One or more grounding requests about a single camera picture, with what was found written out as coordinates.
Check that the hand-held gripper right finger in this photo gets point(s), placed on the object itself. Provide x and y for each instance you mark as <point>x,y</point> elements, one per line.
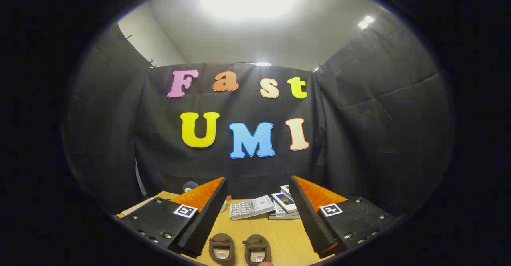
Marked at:
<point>309,218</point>

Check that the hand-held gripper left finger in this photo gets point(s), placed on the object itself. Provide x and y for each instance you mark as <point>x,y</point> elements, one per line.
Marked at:
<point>207,218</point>

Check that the brown fuzzy shoe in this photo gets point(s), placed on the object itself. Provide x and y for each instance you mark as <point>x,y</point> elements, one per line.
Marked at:
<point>257,250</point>
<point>221,249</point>

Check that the white paperback book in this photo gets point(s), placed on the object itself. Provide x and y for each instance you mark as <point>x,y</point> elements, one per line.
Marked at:
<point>289,214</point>

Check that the grey white penguin plush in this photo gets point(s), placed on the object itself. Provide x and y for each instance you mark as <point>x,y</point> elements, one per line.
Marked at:
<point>190,186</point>

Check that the patterned cover white book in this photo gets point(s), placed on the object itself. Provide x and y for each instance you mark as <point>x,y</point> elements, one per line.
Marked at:
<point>251,208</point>

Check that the black backdrop cloth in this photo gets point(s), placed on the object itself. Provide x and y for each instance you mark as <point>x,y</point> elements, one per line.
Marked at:
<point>359,138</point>

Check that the small ceiling light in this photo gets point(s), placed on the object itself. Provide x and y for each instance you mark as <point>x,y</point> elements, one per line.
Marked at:
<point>366,21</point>
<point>262,63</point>

